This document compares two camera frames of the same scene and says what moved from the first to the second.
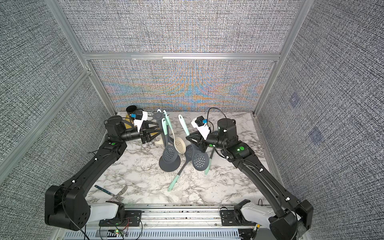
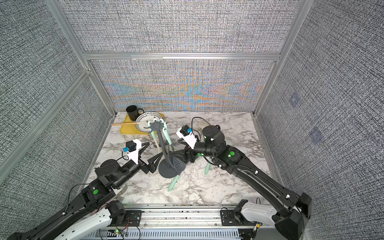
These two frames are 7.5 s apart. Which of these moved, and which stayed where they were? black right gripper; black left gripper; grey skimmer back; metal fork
Moved: black right gripper; black left gripper
Stayed: metal fork; grey skimmer back
